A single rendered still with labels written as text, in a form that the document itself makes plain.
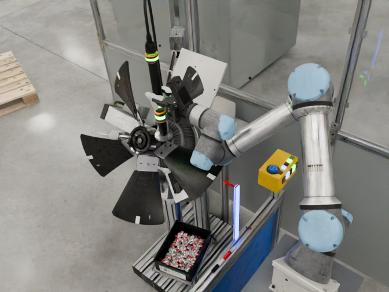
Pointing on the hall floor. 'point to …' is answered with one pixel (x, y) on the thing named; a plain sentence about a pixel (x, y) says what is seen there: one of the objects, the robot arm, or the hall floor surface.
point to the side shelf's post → (224, 194)
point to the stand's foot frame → (158, 282)
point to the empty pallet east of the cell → (14, 84)
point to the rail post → (276, 226)
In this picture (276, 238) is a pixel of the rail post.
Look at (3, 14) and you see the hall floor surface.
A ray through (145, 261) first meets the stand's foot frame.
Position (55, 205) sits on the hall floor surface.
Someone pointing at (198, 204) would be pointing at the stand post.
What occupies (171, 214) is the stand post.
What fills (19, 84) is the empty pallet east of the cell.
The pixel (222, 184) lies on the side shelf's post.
